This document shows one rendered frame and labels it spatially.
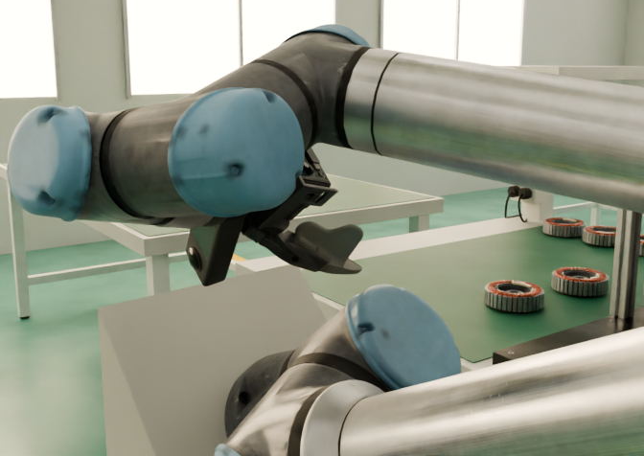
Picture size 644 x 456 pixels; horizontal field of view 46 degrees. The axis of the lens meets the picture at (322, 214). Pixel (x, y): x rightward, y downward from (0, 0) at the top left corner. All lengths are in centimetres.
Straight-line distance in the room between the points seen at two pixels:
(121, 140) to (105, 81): 484
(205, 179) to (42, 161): 12
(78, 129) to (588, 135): 31
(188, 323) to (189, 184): 39
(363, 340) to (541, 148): 23
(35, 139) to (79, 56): 476
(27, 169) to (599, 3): 824
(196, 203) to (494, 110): 19
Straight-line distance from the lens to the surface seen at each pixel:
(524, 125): 48
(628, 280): 142
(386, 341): 62
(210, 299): 85
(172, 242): 211
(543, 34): 794
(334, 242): 70
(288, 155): 46
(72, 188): 50
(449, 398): 47
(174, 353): 80
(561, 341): 130
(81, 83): 528
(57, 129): 50
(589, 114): 48
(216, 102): 45
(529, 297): 147
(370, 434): 50
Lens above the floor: 121
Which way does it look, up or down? 11 degrees down
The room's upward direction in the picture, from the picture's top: straight up
